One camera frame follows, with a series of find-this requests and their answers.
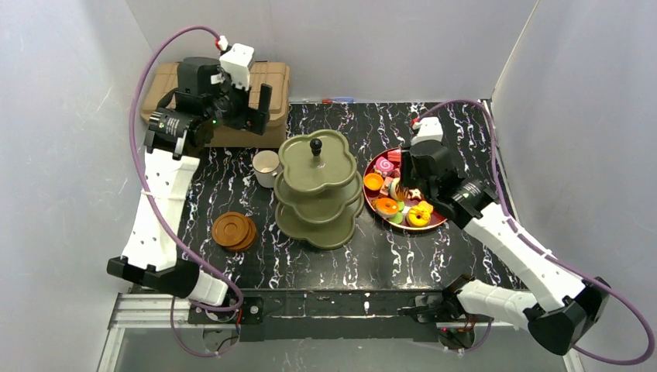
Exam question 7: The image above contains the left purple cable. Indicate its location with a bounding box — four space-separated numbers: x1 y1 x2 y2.
129 26 245 359

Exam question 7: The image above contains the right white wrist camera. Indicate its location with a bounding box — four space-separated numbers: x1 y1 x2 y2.
411 116 443 146

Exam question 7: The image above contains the pink swirl roll cake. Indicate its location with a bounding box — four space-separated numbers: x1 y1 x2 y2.
374 157 395 178

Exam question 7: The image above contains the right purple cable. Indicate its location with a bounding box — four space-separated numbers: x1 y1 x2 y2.
413 100 656 367

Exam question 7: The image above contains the yellow frosted donut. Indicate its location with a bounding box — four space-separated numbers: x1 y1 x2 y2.
405 205 432 228

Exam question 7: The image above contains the green three-tier dessert stand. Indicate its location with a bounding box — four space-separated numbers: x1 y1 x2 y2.
273 129 365 250

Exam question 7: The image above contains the brown wooden coaster stack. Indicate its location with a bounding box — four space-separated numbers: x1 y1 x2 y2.
211 212 257 253

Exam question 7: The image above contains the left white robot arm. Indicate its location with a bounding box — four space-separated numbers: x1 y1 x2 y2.
107 53 272 307

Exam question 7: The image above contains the purple cable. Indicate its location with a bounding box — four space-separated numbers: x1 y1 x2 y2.
413 100 656 367
129 26 245 359

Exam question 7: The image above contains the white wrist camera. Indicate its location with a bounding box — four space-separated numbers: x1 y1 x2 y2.
411 116 443 146
215 35 255 91

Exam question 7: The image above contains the dark red round tray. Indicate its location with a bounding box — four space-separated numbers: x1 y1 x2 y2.
362 148 447 233

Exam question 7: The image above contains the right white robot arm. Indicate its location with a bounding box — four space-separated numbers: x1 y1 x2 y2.
400 139 608 356

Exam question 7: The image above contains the star shaped cookie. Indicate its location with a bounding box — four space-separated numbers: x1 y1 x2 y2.
405 188 424 202

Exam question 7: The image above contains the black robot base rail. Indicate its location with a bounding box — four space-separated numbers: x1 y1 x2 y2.
188 289 485 349

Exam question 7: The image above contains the tan plastic toolbox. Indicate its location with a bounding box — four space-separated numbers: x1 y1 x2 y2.
140 57 291 148

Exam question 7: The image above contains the red blue pen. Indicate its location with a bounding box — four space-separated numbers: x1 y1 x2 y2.
322 97 354 104

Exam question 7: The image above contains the red layered cake slice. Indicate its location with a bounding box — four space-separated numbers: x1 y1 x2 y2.
386 148 401 164

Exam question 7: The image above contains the orange tart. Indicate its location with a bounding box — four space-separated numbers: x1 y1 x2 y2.
363 172 384 191

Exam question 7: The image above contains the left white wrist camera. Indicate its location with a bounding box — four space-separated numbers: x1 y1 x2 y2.
215 35 255 91

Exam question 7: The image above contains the orange glazed donut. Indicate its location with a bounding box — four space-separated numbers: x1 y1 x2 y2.
374 198 400 219

